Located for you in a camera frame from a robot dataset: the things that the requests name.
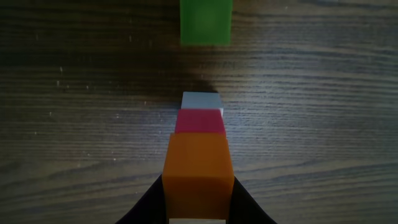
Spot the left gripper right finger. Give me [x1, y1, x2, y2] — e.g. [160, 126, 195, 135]
[229, 175, 278, 224]

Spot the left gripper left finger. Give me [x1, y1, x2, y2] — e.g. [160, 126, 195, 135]
[114, 174, 166, 224]

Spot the orange cube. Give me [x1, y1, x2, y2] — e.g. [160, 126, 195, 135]
[161, 132, 236, 221]

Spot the red cube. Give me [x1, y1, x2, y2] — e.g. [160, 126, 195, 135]
[174, 108, 227, 136]

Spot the white cube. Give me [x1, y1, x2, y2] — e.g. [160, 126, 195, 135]
[180, 91, 224, 118]

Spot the green cube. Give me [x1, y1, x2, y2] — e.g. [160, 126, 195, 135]
[179, 0, 234, 47]

